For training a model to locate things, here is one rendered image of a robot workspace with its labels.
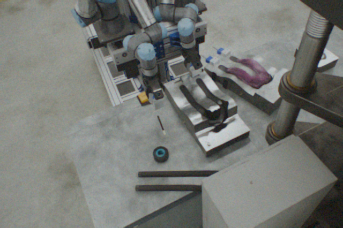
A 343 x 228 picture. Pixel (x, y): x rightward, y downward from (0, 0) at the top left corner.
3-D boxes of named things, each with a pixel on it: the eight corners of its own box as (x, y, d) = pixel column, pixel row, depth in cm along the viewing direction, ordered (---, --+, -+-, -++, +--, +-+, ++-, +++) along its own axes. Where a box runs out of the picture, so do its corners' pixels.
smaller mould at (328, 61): (293, 56, 196) (296, 47, 191) (312, 48, 200) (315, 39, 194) (315, 75, 185) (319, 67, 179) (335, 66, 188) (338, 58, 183)
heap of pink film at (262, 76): (221, 72, 185) (222, 62, 178) (240, 57, 191) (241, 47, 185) (256, 94, 172) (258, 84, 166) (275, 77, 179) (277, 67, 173)
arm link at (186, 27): (194, 16, 147) (191, 30, 144) (196, 31, 157) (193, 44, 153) (179, 15, 149) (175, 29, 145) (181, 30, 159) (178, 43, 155)
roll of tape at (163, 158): (169, 161, 156) (169, 158, 154) (154, 164, 156) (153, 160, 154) (168, 148, 161) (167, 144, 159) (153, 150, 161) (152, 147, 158)
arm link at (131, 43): (141, 40, 154) (154, 51, 149) (122, 51, 150) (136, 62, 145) (138, 28, 148) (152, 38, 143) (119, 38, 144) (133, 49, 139)
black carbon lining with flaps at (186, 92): (177, 89, 178) (176, 77, 170) (201, 78, 181) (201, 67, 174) (207, 131, 158) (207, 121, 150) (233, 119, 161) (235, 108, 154)
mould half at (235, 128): (165, 93, 185) (162, 78, 175) (202, 78, 191) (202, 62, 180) (206, 157, 156) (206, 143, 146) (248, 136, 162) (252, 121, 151)
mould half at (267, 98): (203, 73, 194) (203, 60, 185) (230, 52, 203) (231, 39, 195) (269, 115, 169) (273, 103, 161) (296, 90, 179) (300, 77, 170)
